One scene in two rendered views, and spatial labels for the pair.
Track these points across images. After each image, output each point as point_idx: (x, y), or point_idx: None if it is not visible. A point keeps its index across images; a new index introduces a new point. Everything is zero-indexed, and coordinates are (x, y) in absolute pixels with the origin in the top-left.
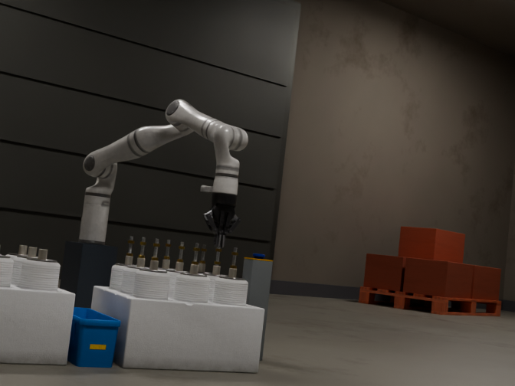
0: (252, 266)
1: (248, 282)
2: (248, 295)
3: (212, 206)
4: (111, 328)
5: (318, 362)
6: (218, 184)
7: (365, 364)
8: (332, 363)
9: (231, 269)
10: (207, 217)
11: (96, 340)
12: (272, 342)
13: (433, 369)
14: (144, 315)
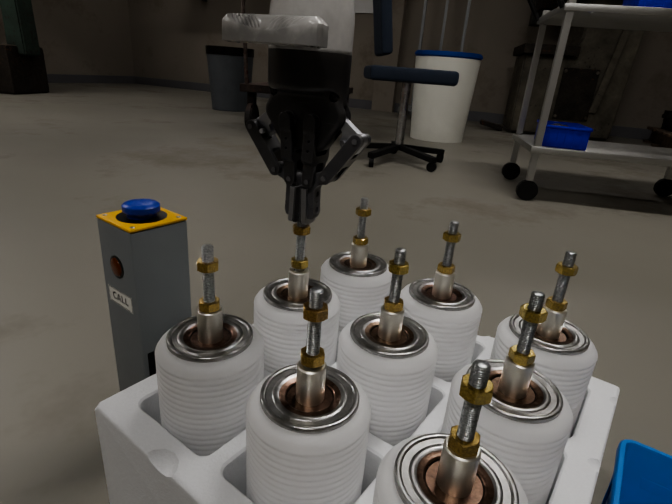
0: (187, 239)
1: (180, 282)
2: (188, 306)
3: (343, 104)
4: (640, 461)
5: (85, 353)
6: (354, 26)
7: (28, 316)
8: (72, 341)
9: (368, 245)
10: (367, 145)
11: (666, 498)
12: None
13: (7, 270)
14: None
